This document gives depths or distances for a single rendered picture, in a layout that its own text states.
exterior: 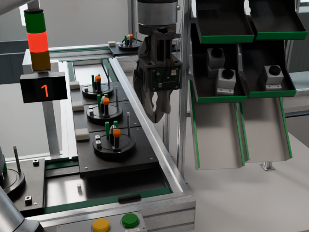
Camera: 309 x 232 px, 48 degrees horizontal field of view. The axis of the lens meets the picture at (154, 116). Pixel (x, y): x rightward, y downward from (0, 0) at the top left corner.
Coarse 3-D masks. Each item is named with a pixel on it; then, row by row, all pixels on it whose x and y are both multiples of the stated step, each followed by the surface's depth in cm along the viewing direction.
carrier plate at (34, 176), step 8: (32, 160) 108; (40, 160) 108; (24, 168) 104; (32, 168) 104; (40, 168) 104; (32, 176) 101; (40, 176) 101; (32, 184) 97; (40, 184) 97; (24, 192) 94; (32, 192) 94; (40, 192) 94; (16, 200) 91; (24, 200) 91; (32, 200) 91; (40, 200) 91; (24, 208) 88; (32, 208) 88; (40, 208) 89; (24, 216) 88
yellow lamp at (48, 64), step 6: (30, 54) 94; (36, 54) 93; (42, 54) 94; (48, 54) 95; (36, 60) 94; (42, 60) 94; (48, 60) 96; (36, 66) 95; (42, 66) 95; (48, 66) 96
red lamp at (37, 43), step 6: (30, 36) 91; (36, 36) 91; (42, 36) 92; (30, 42) 92; (36, 42) 92; (42, 42) 92; (30, 48) 93; (36, 48) 92; (42, 48) 93; (48, 48) 95
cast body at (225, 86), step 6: (222, 72) 91; (228, 72) 91; (234, 72) 92; (216, 78) 96; (222, 78) 91; (228, 78) 90; (234, 78) 91; (216, 84) 95; (222, 84) 91; (228, 84) 91; (234, 84) 91; (216, 90) 93; (222, 90) 92; (228, 90) 92; (216, 96) 93
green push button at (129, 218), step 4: (124, 216) 85; (128, 216) 85; (132, 216) 85; (136, 216) 85; (124, 220) 84; (128, 220) 84; (132, 220) 84; (136, 220) 84; (124, 224) 84; (128, 224) 83; (132, 224) 83; (136, 224) 84
